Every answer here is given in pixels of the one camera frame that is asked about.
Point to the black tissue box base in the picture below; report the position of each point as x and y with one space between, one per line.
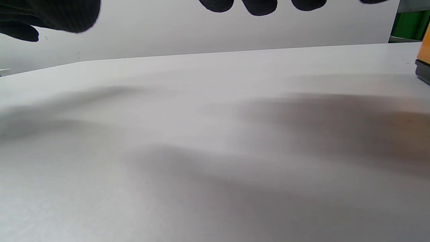
424 71

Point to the person's right hand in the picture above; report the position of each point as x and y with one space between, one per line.
60 13

